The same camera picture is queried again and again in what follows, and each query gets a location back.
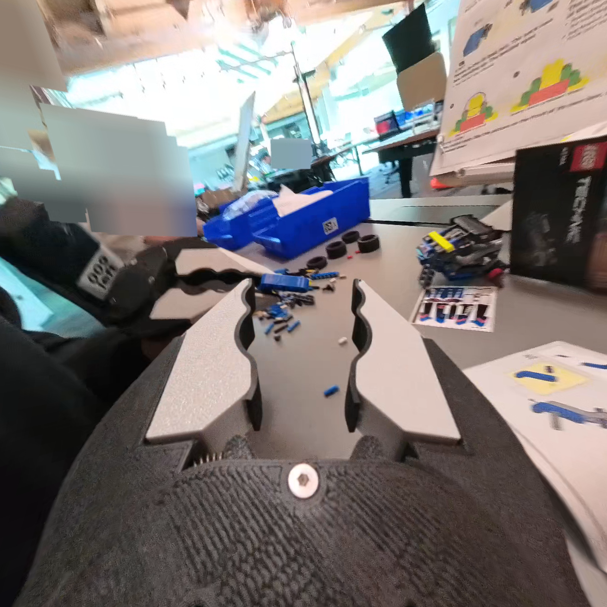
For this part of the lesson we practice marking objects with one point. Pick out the white instruction booklet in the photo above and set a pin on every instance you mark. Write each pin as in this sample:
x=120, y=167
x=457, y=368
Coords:
x=569, y=464

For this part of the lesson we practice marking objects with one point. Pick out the large blue toy panel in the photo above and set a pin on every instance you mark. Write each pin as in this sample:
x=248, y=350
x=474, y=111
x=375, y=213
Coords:
x=284, y=283

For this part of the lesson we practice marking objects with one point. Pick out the blue storage bin with tag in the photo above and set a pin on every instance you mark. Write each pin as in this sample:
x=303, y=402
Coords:
x=303, y=227

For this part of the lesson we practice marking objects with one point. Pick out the white instruction poster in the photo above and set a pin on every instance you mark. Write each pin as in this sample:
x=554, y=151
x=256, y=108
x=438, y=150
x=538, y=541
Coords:
x=498, y=57

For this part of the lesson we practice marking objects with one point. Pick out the pile of toy parts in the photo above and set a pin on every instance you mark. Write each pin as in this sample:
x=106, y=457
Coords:
x=284, y=313

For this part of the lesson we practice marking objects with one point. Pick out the black rubber toy tire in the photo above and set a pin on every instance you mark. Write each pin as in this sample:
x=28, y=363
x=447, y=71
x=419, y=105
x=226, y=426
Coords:
x=317, y=265
x=368, y=248
x=350, y=240
x=336, y=253

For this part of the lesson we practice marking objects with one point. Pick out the sticker sheet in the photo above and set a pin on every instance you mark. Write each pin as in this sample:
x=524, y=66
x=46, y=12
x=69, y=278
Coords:
x=455, y=308

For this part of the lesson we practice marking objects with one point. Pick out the orange traffic cone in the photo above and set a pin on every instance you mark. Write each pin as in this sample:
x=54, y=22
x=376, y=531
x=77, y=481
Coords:
x=438, y=182

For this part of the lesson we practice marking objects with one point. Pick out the blue plastic connector pin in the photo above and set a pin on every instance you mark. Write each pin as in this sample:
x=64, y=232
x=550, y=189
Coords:
x=332, y=391

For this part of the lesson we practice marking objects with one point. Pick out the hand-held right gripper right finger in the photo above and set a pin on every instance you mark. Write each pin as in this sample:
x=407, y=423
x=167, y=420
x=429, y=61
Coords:
x=403, y=379

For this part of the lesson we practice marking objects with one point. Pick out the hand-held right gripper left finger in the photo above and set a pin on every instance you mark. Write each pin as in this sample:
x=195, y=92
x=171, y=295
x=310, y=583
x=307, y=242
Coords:
x=204, y=379

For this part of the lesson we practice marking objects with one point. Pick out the brown rounded panel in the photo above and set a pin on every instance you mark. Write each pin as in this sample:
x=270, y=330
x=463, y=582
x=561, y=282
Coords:
x=422, y=85

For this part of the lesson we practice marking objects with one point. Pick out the plain blue storage bin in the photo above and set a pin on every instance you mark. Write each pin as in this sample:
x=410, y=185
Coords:
x=227, y=232

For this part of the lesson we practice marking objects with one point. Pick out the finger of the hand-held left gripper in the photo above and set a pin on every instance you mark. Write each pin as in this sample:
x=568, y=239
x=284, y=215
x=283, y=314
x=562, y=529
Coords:
x=185, y=306
x=213, y=261

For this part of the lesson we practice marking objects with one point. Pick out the dark toy set box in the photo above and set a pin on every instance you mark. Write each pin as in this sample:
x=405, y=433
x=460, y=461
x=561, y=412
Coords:
x=559, y=213

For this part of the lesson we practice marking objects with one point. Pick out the partly built toy car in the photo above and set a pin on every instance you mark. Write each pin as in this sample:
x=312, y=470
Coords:
x=441, y=242

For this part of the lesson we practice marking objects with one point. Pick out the background work table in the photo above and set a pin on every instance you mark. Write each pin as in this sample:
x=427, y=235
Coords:
x=403, y=140

